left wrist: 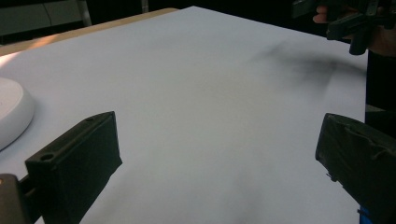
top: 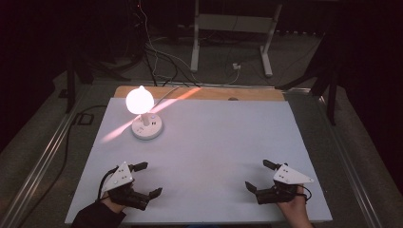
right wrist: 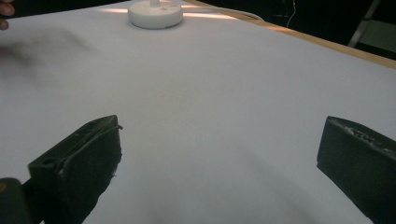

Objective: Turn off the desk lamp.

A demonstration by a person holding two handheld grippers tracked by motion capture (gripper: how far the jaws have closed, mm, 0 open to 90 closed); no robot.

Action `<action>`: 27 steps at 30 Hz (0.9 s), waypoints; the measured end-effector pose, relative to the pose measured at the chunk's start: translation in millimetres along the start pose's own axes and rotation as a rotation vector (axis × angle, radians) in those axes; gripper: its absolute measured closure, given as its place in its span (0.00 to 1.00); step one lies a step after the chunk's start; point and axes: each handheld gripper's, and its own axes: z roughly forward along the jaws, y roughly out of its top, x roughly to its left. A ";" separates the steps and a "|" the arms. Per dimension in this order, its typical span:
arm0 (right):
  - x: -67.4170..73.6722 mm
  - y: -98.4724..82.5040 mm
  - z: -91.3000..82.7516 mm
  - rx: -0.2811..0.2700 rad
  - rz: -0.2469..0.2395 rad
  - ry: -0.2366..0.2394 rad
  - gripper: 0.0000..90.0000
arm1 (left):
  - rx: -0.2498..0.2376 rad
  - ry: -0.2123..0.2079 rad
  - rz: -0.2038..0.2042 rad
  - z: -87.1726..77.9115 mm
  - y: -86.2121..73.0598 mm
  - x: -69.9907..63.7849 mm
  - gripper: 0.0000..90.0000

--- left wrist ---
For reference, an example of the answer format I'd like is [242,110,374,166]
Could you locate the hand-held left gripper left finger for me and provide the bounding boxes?
[24,110,123,224]

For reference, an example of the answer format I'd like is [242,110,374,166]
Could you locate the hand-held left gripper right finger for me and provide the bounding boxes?
[315,112,396,224]

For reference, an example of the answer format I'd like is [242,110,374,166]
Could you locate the white round plate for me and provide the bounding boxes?
[0,77,35,152]

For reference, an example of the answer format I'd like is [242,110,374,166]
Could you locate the grey cabinet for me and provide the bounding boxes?
[0,0,92,36]

